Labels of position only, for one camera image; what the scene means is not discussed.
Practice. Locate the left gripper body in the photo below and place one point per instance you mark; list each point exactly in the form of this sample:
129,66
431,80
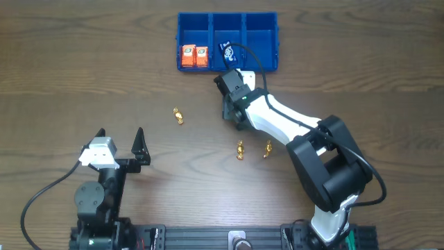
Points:
129,164

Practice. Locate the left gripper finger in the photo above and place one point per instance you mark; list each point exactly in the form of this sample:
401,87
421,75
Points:
100,133
141,147

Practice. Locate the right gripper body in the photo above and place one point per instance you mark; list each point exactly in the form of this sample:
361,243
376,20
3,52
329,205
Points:
229,83

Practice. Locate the blue candy pack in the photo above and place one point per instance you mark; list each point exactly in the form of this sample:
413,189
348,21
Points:
228,53

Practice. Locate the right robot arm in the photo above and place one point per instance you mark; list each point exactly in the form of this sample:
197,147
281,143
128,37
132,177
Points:
326,173

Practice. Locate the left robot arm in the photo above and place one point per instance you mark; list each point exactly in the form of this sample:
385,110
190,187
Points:
104,205

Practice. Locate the orange candy box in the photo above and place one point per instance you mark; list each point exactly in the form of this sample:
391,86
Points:
188,55
202,57

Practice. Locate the gold wrapped candy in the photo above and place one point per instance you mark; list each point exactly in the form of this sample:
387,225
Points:
240,149
267,149
178,115

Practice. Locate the blue tray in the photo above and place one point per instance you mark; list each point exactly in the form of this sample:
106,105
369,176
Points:
258,41

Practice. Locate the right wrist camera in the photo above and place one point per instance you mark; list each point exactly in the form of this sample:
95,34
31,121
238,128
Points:
248,78

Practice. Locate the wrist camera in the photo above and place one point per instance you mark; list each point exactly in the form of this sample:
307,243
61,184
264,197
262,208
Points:
248,78
99,153

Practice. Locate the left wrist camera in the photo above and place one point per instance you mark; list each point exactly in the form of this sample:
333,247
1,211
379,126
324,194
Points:
99,153

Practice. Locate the mounting rail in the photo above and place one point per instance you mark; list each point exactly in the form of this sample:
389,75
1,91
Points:
204,237

